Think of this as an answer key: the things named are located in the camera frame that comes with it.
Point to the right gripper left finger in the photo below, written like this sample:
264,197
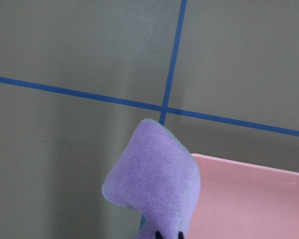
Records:
158,235

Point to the purple microfiber cloth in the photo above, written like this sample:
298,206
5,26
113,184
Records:
158,177

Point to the pink plastic tray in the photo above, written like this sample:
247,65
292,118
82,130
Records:
245,201

